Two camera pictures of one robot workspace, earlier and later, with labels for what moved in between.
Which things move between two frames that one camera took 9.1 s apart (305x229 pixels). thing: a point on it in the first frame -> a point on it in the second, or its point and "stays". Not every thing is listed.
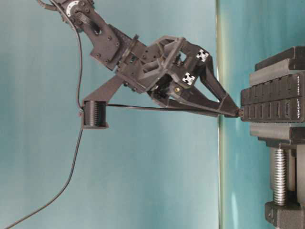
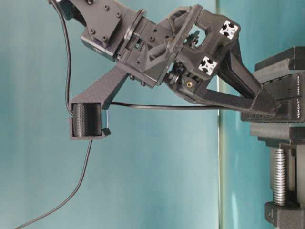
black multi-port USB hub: x=281 y=100 stays
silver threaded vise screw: x=280 y=176 stays
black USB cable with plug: x=235 y=111 -> x=89 y=152
